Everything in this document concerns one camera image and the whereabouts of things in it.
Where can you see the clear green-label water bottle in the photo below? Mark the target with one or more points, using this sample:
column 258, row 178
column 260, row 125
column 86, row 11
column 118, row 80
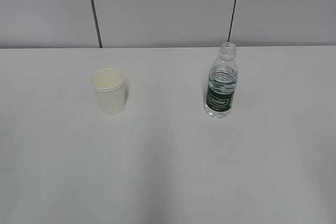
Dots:
column 222, row 81

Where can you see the white paper cup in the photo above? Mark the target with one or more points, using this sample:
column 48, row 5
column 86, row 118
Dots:
column 109, row 87

